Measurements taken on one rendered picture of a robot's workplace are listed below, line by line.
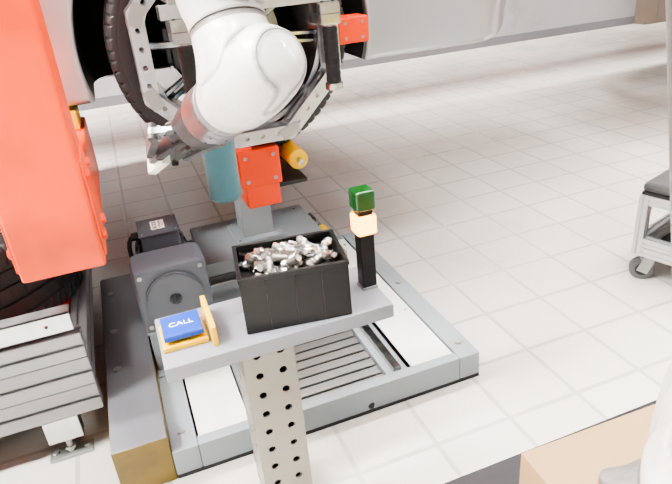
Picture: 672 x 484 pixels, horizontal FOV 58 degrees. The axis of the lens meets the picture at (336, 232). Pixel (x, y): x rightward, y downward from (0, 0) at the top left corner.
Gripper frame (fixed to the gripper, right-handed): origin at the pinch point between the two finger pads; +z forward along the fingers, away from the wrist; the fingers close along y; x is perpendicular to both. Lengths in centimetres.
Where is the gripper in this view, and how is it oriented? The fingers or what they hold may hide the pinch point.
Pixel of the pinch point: (158, 160)
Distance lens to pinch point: 107.9
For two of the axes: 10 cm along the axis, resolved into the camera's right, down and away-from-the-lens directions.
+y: 8.0, 0.0, 6.0
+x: -1.3, -9.8, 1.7
